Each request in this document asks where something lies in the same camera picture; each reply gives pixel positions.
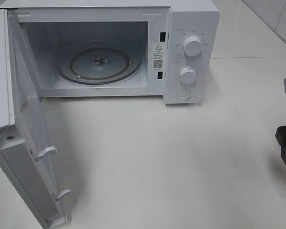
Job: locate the white round door button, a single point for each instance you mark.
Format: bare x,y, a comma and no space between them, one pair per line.
183,94

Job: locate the white microwave door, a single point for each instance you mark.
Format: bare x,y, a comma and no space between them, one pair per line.
26,156

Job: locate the white lower timer knob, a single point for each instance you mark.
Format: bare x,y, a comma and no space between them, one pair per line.
187,75

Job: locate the white upper power knob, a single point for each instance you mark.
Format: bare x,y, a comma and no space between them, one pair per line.
192,45

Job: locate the white microwave oven body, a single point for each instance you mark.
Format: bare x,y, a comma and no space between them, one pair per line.
56,23

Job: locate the white warning label sticker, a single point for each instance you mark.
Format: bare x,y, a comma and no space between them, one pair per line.
158,55

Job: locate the glass microwave turntable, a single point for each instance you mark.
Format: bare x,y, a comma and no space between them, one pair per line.
99,62

